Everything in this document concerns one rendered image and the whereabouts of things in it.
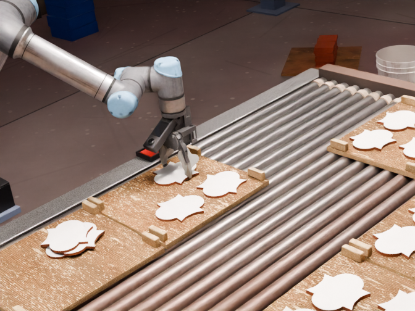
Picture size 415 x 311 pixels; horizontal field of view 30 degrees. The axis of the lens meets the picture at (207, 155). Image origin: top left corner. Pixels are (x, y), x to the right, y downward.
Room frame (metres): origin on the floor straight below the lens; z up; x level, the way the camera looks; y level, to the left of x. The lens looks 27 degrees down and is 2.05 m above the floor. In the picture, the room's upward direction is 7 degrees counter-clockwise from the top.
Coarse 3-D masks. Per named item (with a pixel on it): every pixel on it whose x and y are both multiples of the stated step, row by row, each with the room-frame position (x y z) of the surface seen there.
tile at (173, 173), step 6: (180, 162) 2.12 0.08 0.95; (162, 168) 2.09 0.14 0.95; (168, 168) 2.09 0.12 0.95; (174, 168) 2.08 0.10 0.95; (180, 168) 2.08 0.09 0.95; (192, 168) 2.07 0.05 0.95; (156, 174) 2.07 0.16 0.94; (162, 174) 2.06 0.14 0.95; (168, 174) 2.06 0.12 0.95; (174, 174) 2.05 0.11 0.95; (180, 174) 2.04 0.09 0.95; (192, 174) 2.03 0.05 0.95; (198, 174) 2.04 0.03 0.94; (156, 180) 2.03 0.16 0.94; (162, 180) 2.02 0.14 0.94; (168, 180) 2.02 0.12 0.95; (174, 180) 2.01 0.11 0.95; (180, 180) 2.01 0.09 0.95
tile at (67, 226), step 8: (64, 224) 1.81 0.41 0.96; (72, 224) 1.81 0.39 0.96; (80, 224) 1.80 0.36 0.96; (48, 232) 1.78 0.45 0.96; (56, 232) 1.78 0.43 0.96; (64, 232) 1.77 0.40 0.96; (72, 232) 1.77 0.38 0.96; (80, 232) 1.76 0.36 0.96; (88, 232) 1.77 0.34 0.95; (48, 240) 1.74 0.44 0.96; (56, 240) 1.74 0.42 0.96; (64, 240) 1.73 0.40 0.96; (72, 240) 1.73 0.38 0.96; (80, 240) 1.72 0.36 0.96; (56, 248) 1.70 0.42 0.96; (64, 248) 1.69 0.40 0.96; (72, 248) 1.69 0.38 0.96
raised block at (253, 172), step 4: (248, 168) 2.00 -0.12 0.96; (252, 168) 2.00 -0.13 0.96; (248, 172) 2.00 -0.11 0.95; (252, 172) 1.99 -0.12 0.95; (256, 172) 1.98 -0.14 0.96; (260, 172) 1.97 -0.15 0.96; (264, 172) 1.97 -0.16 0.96; (252, 176) 1.99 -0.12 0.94; (256, 176) 1.98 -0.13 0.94; (260, 176) 1.97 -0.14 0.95; (264, 176) 1.97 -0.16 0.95
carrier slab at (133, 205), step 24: (216, 168) 2.07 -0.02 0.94; (120, 192) 2.00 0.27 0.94; (144, 192) 1.98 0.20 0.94; (168, 192) 1.96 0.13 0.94; (192, 192) 1.95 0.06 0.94; (240, 192) 1.91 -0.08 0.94; (120, 216) 1.86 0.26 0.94; (144, 216) 1.85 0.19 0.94; (192, 216) 1.82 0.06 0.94; (216, 216) 1.82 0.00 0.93; (168, 240) 1.71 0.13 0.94
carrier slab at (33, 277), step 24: (72, 216) 1.89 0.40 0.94; (96, 216) 1.88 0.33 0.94; (24, 240) 1.80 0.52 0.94; (96, 240) 1.75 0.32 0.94; (120, 240) 1.74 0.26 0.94; (0, 264) 1.69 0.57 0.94; (24, 264) 1.68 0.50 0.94; (48, 264) 1.67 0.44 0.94; (72, 264) 1.65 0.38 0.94; (96, 264) 1.64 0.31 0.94; (120, 264) 1.63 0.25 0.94; (144, 264) 1.63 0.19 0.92; (0, 288) 1.59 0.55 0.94; (24, 288) 1.57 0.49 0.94; (48, 288) 1.56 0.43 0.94; (72, 288) 1.55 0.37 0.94; (96, 288) 1.54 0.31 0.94
